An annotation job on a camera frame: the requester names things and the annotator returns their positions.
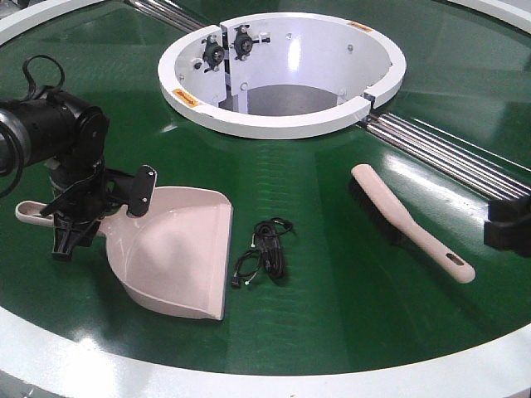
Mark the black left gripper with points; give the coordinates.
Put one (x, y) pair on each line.
(84, 195)

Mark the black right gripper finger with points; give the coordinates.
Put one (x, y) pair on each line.
(508, 225)

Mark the pink plastic dustpan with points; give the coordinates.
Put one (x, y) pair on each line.
(173, 260)

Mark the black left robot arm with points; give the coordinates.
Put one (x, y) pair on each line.
(69, 134)

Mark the white outer conveyor rim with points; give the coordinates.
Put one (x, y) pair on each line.
(356, 316)

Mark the chrome roller rails right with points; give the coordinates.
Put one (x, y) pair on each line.
(469, 169)

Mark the chrome roller rails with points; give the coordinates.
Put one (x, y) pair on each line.
(469, 169)
(168, 12)

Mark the orange warning sticker front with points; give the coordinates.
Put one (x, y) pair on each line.
(186, 98)

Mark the orange warning sticker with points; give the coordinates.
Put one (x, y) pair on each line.
(186, 98)
(360, 26)

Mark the chrome roller rails top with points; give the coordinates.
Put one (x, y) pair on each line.
(168, 12)

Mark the orange warning sticker back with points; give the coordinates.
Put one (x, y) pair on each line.
(360, 26)

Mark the left black bearing mount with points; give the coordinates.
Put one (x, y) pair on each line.
(213, 54)

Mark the black bearing mount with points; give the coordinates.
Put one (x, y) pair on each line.
(213, 54)
(243, 43)

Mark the right black bearing mount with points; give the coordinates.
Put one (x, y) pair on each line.
(243, 43)

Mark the white central ring housing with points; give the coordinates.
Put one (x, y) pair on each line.
(307, 75)

